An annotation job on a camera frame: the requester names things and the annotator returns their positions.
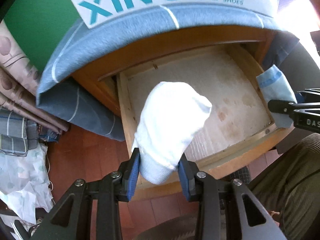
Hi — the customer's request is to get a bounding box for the blue checked cloth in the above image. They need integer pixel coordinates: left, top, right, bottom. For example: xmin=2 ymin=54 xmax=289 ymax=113
xmin=36 ymin=4 xmax=300 ymax=142

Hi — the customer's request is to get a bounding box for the wooden drawer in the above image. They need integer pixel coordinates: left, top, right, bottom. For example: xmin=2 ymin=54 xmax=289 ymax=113
xmin=116 ymin=42 xmax=295 ymax=202

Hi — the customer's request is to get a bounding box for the white cable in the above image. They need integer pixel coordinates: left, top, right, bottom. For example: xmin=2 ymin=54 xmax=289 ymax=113
xmin=44 ymin=147 xmax=56 ymax=206

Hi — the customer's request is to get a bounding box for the white floral cloth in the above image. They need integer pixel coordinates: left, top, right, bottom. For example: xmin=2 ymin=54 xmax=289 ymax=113
xmin=0 ymin=142 xmax=56 ymax=226

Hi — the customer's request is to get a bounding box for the person's right leg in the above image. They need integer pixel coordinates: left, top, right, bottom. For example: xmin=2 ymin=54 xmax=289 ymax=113
xmin=249 ymin=132 xmax=320 ymax=240

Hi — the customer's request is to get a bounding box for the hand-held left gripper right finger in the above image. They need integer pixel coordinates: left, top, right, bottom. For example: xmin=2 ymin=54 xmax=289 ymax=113
xmin=178 ymin=153 xmax=288 ymax=240

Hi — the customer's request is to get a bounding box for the green foam mat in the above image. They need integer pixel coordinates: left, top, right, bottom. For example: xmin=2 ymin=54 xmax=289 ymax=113
xmin=3 ymin=0 xmax=83 ymax=73

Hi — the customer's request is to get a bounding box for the beige patterned curtain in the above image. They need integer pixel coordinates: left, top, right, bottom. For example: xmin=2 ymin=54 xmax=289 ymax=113
xmin=0 ymin=21 xmax=71 ymax=135

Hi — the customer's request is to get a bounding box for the light blue underwear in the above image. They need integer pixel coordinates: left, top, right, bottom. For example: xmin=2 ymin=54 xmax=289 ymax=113
xmin=255 ymin=64 xmax=298 ymax=129

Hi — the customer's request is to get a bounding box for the white sock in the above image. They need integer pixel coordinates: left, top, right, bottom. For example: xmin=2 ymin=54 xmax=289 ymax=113
xmin=132 ymin=81 xmax=213 ymax=185

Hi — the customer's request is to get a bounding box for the blue packet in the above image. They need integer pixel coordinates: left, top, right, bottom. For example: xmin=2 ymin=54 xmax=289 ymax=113
xmin=37 ymin=126 xmax=61 ymax=143

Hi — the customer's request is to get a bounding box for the grey plaid cloth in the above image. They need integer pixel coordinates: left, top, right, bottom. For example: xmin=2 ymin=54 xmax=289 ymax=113
xmin=0 ymin=109 xmax=41 ymax=157

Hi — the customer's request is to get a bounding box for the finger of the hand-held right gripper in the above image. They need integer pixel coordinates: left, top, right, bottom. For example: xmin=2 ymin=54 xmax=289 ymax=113
xmin=267 ymin=99 xmax=297 ymax=115
xmin=295 ymin=88 xmax=320 ymax=103

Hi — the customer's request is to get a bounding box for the plaid slipper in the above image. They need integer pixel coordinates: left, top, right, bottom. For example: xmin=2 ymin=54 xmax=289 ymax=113
xmin=223 ymin=167 xmax=252 ymax=185

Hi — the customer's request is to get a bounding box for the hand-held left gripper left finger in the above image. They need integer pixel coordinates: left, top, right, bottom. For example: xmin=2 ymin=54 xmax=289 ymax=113
xmin=30 ymin=147 xmax=141 ymax=240

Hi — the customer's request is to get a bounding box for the wooden nightstand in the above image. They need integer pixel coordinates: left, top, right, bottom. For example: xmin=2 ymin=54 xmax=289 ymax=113
xmin=71 ymin=26 xmax=278 ymax=118

